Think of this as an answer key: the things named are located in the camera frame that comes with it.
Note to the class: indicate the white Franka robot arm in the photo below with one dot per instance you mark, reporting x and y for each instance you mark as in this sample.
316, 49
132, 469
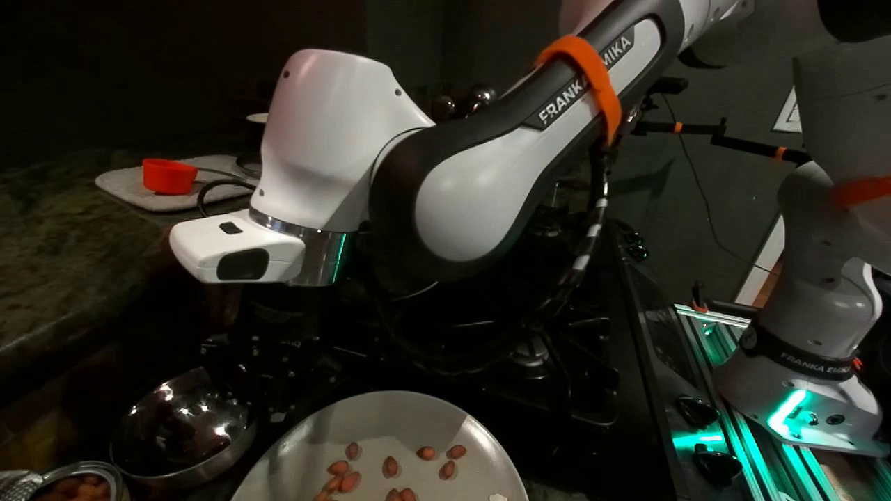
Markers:
345, 148

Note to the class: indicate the black gas stove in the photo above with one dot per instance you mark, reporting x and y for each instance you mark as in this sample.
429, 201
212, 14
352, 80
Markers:
548, 352

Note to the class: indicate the white plate with peanuts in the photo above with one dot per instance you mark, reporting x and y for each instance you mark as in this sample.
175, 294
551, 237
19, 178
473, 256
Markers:
384, 447

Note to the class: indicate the white cutting board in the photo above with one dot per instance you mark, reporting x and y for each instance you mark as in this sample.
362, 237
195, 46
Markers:
217, 178

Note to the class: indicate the red measuring cup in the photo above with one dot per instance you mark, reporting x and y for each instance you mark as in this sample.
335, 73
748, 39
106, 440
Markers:
167, 177

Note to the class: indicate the open can of beans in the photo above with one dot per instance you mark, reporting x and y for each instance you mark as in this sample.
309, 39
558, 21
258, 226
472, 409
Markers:
70, 482

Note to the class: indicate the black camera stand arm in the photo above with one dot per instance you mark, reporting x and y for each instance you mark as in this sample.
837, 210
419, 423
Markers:
714, 131

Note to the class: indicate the white wall outlet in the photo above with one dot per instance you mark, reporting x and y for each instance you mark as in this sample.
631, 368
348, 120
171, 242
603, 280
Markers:
789, 114

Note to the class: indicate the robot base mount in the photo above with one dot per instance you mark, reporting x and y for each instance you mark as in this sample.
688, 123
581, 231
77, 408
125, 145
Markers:
800, 397

